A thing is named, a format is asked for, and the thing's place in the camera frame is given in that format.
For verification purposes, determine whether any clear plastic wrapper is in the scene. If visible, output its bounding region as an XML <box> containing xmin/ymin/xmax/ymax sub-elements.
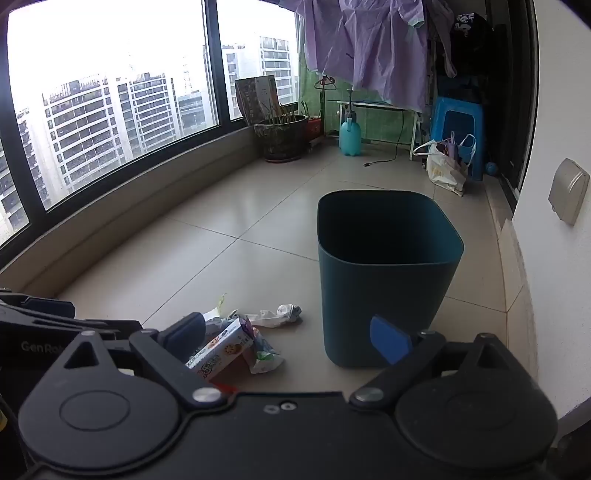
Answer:
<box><xmin>203</xmin><ymin>293</ymin><xmax>242</xmax><ymax>325</ymax></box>

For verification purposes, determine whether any teal spray bottle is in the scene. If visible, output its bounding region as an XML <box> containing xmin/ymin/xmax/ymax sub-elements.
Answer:
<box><xmin>339</xmin><ymin>90</ymin><xmax>362</xmax><ymax>158</ymax></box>

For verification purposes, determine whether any white tissue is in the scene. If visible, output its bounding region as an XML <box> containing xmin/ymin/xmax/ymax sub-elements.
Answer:
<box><xmin>249</xmin><ymin>302</ymin><xmax>303</xmax><ymax>328</ymax></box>

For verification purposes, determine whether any teal plastic trash bin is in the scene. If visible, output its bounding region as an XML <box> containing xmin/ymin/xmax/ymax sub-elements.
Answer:
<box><xmin>317</xmin><ymin>189</ymin><xmax>464</xmax><ymax>369</ymax></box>

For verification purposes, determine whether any green white plastic wrapper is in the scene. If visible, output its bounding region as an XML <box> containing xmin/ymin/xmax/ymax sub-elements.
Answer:
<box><xmin>249</xmin><ymin>339</ymin><xmax>284</xmax><ymax>374</ymax></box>

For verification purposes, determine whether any black window frame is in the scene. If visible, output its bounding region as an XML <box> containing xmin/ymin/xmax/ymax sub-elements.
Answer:
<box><xmin>0</xmin><ymin>0</ymin><xmax>301</xmax><ymax>245</ymax></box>

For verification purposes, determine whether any black cable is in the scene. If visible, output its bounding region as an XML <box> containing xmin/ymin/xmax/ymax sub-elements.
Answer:
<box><xmin>365</xmin><ymin>111</ymin><xmax>404</xmax><ymax>168</ymax></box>

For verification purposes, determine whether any cardboard picture board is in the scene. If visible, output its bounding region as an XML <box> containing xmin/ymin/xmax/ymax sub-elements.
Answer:
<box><xmin>235</xmin><ymin>75</ymin><xmax>280</xmax><ymax>126</ymax></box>

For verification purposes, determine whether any black patterned garment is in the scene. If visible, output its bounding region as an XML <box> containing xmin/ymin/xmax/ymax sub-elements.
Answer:
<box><xmin>450</xmin><ymin>13</ymin><xmax>492</xmax><ymax>93</ymax></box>

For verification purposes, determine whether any white tote bag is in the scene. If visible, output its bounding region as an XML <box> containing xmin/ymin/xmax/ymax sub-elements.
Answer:
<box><xmin>412</xmin><ymin>134</ymin><xmax>477</xmax><ymax>198</ymax></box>

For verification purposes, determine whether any white folding table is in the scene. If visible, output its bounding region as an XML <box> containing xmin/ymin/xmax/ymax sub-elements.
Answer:
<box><xmin>336</xmin><ymin>99</ymin><xmax>423</xmax><ymax>161</ymax></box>

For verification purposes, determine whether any small hanging purple garment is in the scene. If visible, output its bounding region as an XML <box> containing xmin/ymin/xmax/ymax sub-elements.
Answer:
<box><xmin>425</xmin><ymin>0</ymin><xmax>458</xmax><ymax>79</ymax></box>

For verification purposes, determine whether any blue plastic stool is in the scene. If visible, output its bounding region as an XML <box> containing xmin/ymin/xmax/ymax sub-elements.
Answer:
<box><xmin>430</xmin><ymin>97</ymin><xmax>485</xmax><ymax>182</ymax></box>

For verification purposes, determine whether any green patterned screen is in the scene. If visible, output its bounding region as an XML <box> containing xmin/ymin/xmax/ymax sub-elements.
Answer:
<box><xmin>299</xmin><ymin>60</ymin><xmax>432</xmax><ymax>145</ymax></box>

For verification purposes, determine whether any grey wall socket cover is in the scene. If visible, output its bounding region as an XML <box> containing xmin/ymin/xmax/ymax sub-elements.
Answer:
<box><xmin>548</xmin><ymin>158</ymin><xmax>591</xmax><ymax>226</ymax></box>

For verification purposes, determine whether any dark plant pot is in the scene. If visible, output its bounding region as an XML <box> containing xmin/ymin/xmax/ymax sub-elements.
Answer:
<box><xmin>254</xmin><ymin>114</ymin><xmax>309</xmax><ymax>163</ymax></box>

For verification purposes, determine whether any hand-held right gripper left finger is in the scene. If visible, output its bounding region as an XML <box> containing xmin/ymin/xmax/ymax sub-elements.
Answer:
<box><xmin>65</xmin><ymin>312</ymin><xmax>228</xmax><ymax>411</ymax></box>

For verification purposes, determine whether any black sliding door frame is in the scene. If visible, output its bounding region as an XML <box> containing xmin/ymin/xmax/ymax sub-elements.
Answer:
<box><xmin>493</xmin><ymin>0</ymin><xmax>539</xmax><ymax>213</ymax></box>

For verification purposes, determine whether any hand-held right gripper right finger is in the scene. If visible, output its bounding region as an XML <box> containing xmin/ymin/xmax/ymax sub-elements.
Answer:
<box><xmin>349</xmin><ymin>315</ymin><xmax>527</xmax><ymax>410</ymax></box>

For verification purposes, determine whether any printed snack box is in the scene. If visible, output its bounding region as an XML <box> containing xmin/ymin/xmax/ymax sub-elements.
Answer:
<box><xmin>186</xmin><ymin>316</ymin><xmax>256</xmax><ymax>382</ymax></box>

